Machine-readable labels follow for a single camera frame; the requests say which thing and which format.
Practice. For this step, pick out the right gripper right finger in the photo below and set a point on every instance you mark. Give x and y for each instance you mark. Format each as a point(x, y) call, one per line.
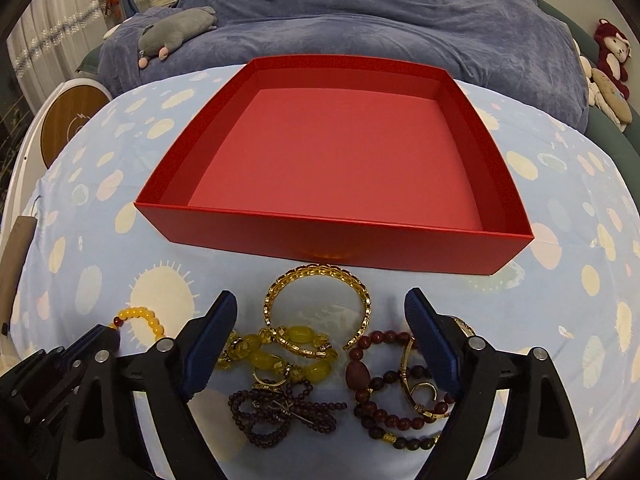
point(471, 370)

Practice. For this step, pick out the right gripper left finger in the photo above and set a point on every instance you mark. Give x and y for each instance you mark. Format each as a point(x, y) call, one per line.
point(171, 373)

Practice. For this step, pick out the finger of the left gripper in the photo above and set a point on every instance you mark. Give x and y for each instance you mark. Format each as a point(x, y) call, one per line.
point(64, 369)

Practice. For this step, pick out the thin gold bangle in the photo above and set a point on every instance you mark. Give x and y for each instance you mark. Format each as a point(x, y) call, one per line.
point(415, 384)

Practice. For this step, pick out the gold chain-link cuff bangle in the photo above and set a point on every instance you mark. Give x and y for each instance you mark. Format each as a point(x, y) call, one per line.
point(314, 309)

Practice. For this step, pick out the light blue planet bedsheet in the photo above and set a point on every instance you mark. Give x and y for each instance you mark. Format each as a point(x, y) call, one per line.
point(573, 291)

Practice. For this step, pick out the red cardboard box tray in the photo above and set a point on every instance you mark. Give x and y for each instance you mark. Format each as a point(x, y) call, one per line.
point(341, 159)

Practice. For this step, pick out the white round wooden stool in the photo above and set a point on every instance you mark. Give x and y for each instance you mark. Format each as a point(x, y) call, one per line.
point(68, 108)

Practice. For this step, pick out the green sofa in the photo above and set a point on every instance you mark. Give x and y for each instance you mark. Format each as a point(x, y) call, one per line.
point(620, 146)

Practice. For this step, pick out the beige cookie plush toy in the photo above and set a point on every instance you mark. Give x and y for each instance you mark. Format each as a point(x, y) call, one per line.
point(603, 94)

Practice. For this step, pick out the grey mouse plush toy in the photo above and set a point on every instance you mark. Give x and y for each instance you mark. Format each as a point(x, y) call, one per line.
point(160, 39)

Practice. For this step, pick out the white lace curtain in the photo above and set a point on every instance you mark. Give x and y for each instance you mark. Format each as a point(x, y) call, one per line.
point(48, 42)

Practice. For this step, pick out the red white bear plush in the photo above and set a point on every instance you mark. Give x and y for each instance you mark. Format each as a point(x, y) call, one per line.
point(614, 52)

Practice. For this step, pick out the purple-blue plush blanket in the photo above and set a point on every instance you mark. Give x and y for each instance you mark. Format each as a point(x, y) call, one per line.
point(509, 46)

